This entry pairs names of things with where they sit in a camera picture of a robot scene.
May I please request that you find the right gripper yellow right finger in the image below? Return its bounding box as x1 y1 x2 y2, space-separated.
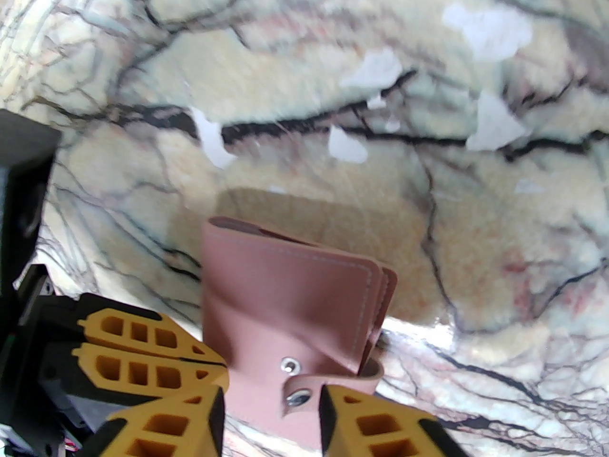
320 385 471 457

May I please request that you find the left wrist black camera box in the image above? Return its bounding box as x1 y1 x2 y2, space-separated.
0 110 62 303

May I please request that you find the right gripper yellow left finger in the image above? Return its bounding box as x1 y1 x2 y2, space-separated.
83 386 226 457

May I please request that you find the pink leather card holder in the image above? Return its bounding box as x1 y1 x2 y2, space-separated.
200 215 398 448

